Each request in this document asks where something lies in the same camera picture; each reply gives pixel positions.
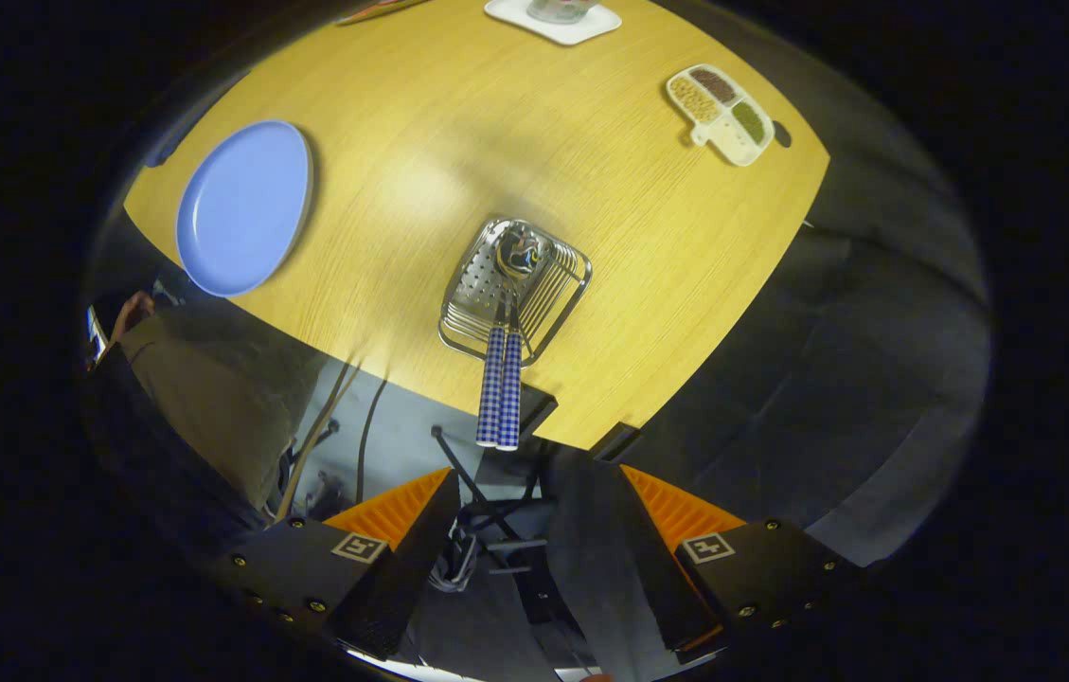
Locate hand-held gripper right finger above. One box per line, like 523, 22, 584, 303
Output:
619, 463, 866, 664

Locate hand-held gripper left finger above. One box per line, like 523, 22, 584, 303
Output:
212, 467, 461, 662

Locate fork with blue checked handle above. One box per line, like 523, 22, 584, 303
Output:
497, 294, 526, 452

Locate spoon with blue checked handle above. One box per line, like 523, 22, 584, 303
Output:
476, 225, 546, 448

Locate black tripod stand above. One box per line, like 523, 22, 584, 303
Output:
430, 425, 554, 579

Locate person's khaki trousers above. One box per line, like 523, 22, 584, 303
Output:
122, 303, 331, 512

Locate smartphone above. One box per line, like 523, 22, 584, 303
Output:
84, 303, 111, 366

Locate blue round plate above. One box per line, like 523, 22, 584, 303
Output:
175, 119, 314, 298

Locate white divided bean tray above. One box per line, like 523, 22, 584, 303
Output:
666, 63, 775, 168

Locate plate of toy food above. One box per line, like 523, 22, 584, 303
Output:
335, 0, 431, 27

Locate white square coaster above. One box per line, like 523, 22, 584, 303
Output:
484, 0, 623, 46

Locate small clear drink bottle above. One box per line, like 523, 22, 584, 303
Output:
526, 0, 599, 26

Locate black floor cable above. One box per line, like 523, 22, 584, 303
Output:
354, 377, 390, 505

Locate black table bracket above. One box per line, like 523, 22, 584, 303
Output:
517, 384, 560, 439
591, 422, 641, 462

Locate metal wire cutlery rack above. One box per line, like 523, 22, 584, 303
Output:
437, 217, 594, 368

